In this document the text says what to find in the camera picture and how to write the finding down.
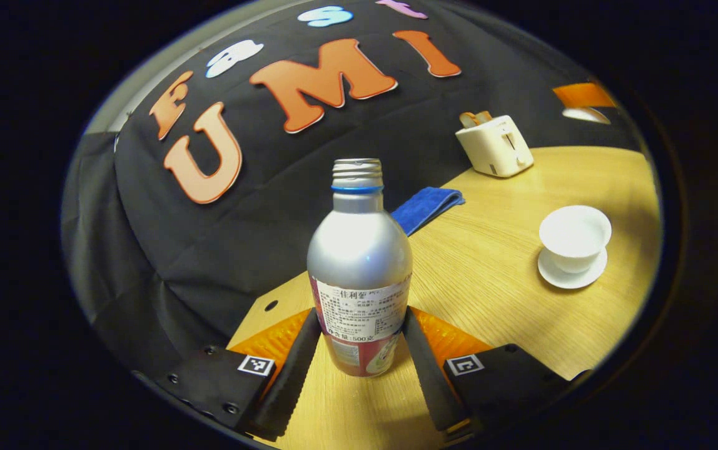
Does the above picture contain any blue folded towel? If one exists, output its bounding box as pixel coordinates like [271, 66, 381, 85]
[390, 187, 466, 237]

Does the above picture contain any silver water bottle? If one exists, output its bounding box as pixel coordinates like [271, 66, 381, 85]
[306, 158, 414, 378]

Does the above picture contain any white teacup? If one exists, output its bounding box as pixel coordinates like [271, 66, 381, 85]
[539, 205, 612, 274]

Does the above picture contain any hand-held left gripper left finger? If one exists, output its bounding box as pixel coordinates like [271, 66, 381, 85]
[134, 306, 323, 441]

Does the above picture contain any black backdrop cloth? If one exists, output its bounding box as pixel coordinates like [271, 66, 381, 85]
[62, 0, 641, 376]

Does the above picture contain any white saucer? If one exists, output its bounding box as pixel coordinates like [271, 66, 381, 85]
[537, 247, 609, 290]

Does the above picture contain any white toaster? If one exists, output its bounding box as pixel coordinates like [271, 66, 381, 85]
[455, 114, 535, 179]

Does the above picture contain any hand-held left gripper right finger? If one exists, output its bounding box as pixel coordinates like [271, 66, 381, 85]
[402, 306, 591, 438]

